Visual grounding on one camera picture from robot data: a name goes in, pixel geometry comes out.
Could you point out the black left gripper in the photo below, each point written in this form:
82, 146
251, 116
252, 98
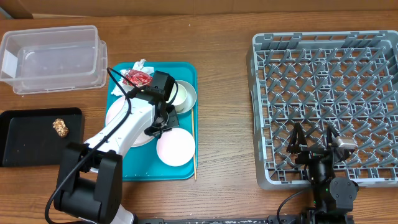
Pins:
174, 120

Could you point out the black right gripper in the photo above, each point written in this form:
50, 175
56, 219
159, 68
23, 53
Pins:
296, 144

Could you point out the red snack wrapper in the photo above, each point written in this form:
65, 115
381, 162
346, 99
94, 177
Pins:
136, 78

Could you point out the white napkin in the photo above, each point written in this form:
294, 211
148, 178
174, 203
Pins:
137, 66

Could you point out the large pink plate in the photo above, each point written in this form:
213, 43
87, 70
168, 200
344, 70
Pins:
114, 110

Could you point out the brown food chunk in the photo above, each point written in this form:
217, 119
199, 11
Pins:
60, 127

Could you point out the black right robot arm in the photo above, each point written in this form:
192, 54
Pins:
333, 197

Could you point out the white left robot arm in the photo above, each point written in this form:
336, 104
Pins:
89, 184

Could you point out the cream cup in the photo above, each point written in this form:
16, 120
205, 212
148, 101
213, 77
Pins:
178, 97

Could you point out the grey bowl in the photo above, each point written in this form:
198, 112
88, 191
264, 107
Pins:
191, 97

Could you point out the wooden chopstick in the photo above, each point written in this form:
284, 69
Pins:
194, 144

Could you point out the small white plate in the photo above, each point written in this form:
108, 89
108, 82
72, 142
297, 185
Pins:
175, 147

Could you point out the grey dish rack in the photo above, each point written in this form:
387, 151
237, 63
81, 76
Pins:
344, 79

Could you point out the teal serving tray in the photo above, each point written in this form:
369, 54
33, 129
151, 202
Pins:
142, 163

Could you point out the clear plastic bin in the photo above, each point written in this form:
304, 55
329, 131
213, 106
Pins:
53, 59

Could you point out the black tray bin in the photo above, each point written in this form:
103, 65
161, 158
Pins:
28, 137

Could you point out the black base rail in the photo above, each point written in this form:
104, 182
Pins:
272, 219

